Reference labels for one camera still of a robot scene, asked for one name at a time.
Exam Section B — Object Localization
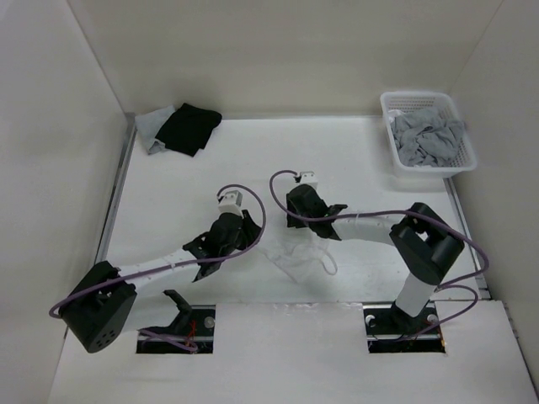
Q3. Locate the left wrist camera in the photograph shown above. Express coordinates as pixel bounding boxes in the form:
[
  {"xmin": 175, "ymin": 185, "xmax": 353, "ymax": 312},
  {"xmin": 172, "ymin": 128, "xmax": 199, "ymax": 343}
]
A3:
[{"xmin": 217, "ymin": 190, "xmax": 243, "ymax": 216}]

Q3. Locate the grey tank tops pile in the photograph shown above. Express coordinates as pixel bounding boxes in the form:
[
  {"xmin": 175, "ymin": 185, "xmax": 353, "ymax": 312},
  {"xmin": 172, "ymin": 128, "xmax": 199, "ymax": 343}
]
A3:
[{"xmin": 390, "ymin": 108, "xmax": 465, "ymax": 167}]

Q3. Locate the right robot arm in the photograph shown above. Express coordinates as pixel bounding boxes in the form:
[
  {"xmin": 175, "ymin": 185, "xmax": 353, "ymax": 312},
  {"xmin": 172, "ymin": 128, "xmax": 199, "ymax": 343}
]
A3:
[{"xmin": 286, "ymin": 184, "xmax": 464, "ymax": 335}]

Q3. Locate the white tank top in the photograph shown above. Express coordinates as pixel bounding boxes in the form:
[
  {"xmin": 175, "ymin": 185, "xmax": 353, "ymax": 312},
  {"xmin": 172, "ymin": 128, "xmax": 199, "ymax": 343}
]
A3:
[{"xmin": 258, "ymin": 232, "xmax": 339, "ymax": 284}]

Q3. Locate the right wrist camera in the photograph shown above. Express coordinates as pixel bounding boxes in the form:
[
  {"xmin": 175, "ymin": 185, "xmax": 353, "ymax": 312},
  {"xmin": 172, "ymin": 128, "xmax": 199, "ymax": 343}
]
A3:
[{"xmin": 294, "ymin": 171, "xmax": 318, "ymax": 189}]

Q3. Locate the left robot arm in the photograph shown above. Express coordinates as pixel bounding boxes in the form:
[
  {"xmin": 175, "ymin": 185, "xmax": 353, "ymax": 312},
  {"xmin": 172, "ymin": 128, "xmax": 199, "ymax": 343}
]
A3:
[{"xmin": 51, "ymin": 210, "xmax": 264, "ymax": 354}]

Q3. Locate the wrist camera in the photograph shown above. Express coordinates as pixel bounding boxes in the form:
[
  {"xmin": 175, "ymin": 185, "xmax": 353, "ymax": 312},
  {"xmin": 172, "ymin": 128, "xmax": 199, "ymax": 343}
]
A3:
[
  {"xmin": 294, "ymin": 171, "xmax": 318, "ymax": 189},
  {"xmin": 217, "ymin": 190, "xmax": 243, "ymax": 216}
]

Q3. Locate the folded black tank top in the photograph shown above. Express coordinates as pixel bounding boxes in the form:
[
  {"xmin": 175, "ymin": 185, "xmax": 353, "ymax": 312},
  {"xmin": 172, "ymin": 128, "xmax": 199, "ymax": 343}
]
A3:
[{"xmin": 156, "ymin": 103, "xmax": 222, "ymax": 157}]

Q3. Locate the white plastic laundry basket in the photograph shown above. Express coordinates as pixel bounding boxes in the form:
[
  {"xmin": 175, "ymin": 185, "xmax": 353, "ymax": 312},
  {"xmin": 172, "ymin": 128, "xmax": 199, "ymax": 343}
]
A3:
[{"xmin": 380, "ymin": 91, "xmax": 477, "ymax": 179}]

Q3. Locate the folded grey tank top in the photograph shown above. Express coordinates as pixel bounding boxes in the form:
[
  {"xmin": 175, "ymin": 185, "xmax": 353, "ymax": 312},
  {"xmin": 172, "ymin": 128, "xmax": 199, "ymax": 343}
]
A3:
[{"xmin": 135, "ymin": 105, "xmax": 175, "ymax": 155}]

